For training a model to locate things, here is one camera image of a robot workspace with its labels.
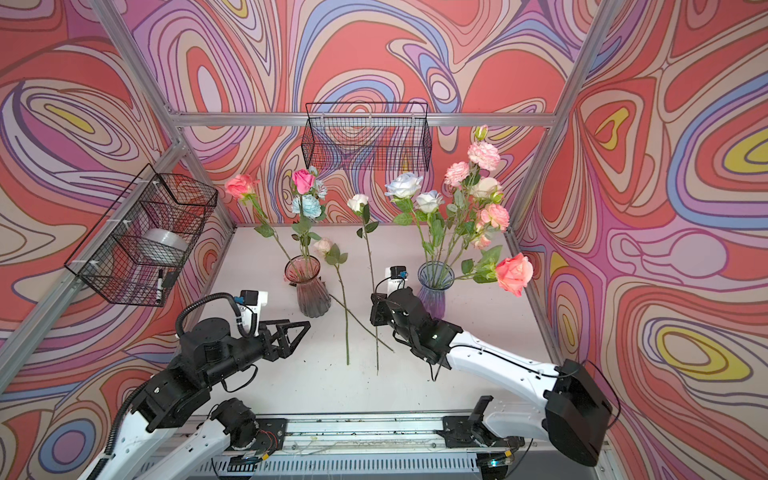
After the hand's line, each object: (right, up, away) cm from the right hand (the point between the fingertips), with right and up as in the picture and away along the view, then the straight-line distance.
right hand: (374, 303), depth 78 cm
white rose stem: (-5, +26, +2) cm, 27 cm away
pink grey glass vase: (-19, +1, +8) cm, 20 cm away
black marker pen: (-52, +5, -6) cm, 53 cm away
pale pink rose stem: (-16, +12, +31) cm, 37 cm away
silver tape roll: (-52, +17, -5) cm, 55 cm away
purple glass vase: (+17, +6, +4) cm, 19 cm away
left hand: (-15, -3, -13) cm, 20 cm away
